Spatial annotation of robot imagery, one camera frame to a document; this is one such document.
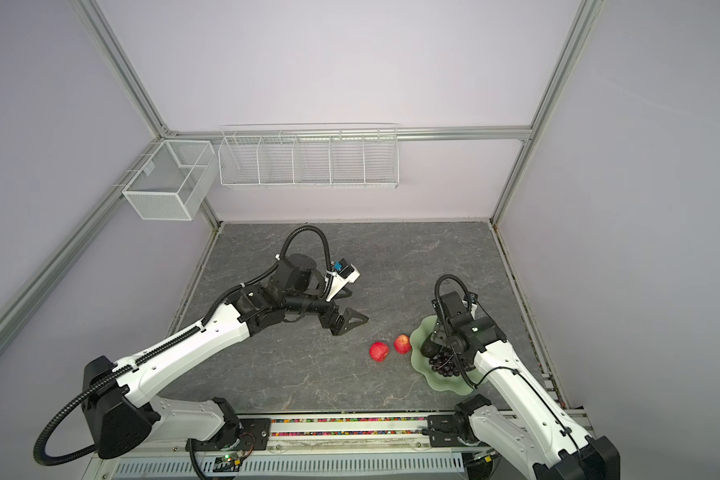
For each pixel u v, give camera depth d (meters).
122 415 0.38
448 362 0.80
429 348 0.83
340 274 0.61
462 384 0.79
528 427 0.44
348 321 0.62
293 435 0.75
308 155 0.98
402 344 0.85
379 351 0.83
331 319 0.62
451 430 0.74
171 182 0.98
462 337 0.54
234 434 0.67
